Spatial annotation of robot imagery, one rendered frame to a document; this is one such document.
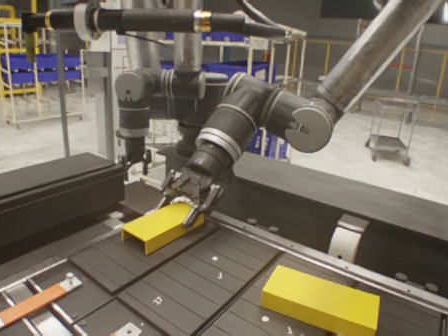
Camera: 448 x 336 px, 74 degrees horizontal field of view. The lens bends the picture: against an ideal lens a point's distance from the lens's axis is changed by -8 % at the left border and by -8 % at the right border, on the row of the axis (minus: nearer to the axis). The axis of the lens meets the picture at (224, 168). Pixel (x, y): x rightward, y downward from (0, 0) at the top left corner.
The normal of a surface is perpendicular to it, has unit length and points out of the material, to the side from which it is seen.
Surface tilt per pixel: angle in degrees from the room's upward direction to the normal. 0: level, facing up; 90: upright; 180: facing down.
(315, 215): 90
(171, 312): 0
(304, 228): 90
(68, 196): 90
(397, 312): 0
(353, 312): 0
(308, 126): 90
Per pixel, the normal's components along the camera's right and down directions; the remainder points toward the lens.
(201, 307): 0.06, -0.94
